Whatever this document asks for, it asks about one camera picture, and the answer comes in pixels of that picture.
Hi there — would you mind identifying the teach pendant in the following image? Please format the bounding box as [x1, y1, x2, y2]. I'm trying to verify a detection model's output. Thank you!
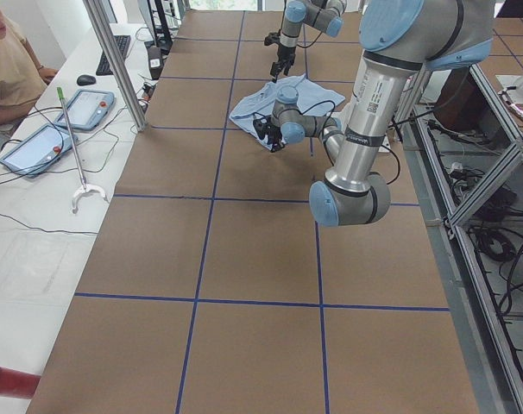
[0, 124, 73, 178]
[65, 89, 116, 132]

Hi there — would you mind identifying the reacher grabber tool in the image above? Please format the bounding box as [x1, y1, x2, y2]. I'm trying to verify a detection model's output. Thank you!
[56, 86, 109, 214]

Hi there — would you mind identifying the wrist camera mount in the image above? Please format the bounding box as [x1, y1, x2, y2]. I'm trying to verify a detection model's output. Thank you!
[263, 31, 280, 46]
[253, 116, 271, 141]

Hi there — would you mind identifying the teach pendant far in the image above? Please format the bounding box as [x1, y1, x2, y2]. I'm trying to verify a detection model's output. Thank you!
[65, 89, 116, 132]

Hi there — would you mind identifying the black computer mouse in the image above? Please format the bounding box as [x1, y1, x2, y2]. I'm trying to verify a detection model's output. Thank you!
[76, 74, 97, 86]

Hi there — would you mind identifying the light blue t-shirt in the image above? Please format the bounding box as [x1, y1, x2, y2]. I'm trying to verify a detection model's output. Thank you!
[229, 74, 345, 138]

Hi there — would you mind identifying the seated person beige shirt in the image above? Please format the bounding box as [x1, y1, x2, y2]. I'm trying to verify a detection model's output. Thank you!
[0, 8, 58, 126]

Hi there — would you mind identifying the aluminium frame post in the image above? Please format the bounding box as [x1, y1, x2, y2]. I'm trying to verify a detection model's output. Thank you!
[83, 0, 147, 132]

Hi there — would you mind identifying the teach pendant near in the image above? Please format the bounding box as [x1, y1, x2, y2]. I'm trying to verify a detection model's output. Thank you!
[0, 124, 73, 178]

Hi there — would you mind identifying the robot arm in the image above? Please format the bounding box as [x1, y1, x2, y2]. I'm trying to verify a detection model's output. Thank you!
[265, 1, 495, 227]
[264, 0, 347, 83]

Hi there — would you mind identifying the red fire extinguisher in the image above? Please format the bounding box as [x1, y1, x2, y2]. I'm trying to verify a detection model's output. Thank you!
[0, 367, 41, 399]

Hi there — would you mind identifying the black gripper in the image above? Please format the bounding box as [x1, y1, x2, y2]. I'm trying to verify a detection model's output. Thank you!
[266, 121, 286, 153]
[270, 43, 296, 82]

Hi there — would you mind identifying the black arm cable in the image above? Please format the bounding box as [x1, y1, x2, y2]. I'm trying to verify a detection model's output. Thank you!
[252, 99, 400, 186]
[295, 21, 331, 48]

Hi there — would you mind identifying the white camera pillar base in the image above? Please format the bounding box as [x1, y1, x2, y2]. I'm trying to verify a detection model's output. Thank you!
[335, 52, 394, 147]

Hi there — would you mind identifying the black keyboard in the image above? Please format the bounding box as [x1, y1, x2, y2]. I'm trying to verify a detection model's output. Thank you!
[95, 34, 132, 77]

